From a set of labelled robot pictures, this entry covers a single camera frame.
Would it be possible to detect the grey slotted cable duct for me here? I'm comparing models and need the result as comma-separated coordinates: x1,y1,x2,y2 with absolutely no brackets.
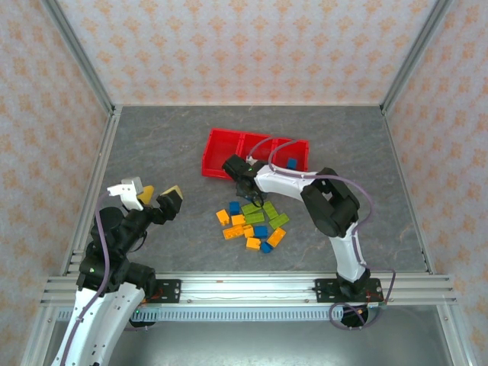
56,307,369,322

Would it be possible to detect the aluminium side rail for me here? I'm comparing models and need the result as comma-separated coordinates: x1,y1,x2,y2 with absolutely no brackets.
380,105,436,275
59,105,124,276

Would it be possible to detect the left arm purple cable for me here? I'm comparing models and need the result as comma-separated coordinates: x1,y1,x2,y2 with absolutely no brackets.
56,190,157,366

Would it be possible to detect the long orange lego brick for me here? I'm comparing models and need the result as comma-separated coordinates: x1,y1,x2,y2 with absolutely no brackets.
222,224,245,240
266,227,287,247

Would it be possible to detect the aluminium frame leg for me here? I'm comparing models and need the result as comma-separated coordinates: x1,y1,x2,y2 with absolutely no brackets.
436,304,476,366
21,304,59,366

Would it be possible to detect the wide aluminium base rail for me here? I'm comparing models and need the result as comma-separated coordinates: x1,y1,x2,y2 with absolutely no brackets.
40,272,458,307

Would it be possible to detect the aluminium upright post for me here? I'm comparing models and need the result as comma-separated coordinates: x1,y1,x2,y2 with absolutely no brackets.
380,0,458,115
40,0,117,114

